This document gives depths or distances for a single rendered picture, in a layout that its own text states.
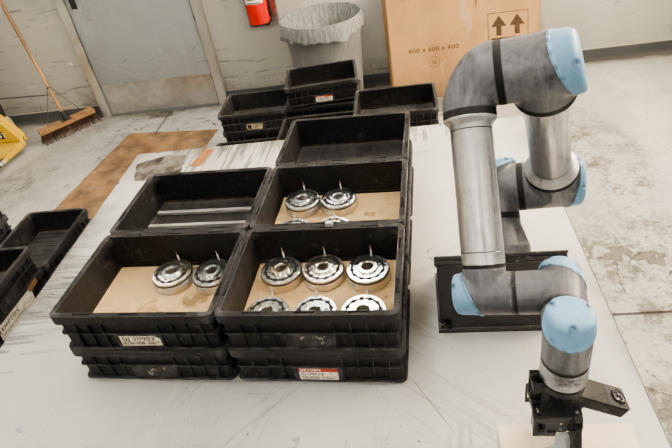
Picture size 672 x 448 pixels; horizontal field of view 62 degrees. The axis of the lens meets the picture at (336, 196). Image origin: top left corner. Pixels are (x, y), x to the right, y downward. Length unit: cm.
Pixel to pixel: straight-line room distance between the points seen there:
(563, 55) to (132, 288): 115
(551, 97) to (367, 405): 74
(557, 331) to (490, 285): 15
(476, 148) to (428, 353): 56
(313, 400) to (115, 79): 386
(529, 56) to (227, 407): 97
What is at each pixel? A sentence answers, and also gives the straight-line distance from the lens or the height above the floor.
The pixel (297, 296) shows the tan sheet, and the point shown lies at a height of 83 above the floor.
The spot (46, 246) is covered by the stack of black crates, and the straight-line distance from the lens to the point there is 282.
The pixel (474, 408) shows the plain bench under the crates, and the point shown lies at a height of 70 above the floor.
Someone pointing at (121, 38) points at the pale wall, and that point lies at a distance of 468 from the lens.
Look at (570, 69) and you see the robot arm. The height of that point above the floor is 136.
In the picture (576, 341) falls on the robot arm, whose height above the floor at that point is 107.
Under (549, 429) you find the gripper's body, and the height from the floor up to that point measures 84.
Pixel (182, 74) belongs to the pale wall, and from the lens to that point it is 462.
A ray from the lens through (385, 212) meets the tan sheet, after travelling 157.
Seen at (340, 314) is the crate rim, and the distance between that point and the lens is 116.
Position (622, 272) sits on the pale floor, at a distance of 267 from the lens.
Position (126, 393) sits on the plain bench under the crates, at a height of 70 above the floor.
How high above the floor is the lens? 176
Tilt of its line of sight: 34 degrees down
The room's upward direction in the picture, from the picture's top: 10 degrees counter-clockwise
